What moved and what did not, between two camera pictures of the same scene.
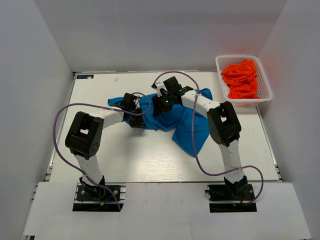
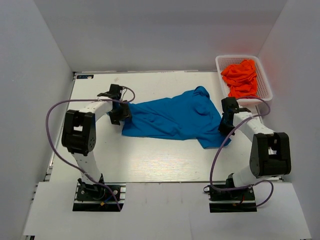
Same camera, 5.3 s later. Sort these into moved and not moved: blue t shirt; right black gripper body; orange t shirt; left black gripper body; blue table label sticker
Moved: right black gripper body; left black gripper body; blue t shirt
Not moved: orange t shirt; blue table label sticker
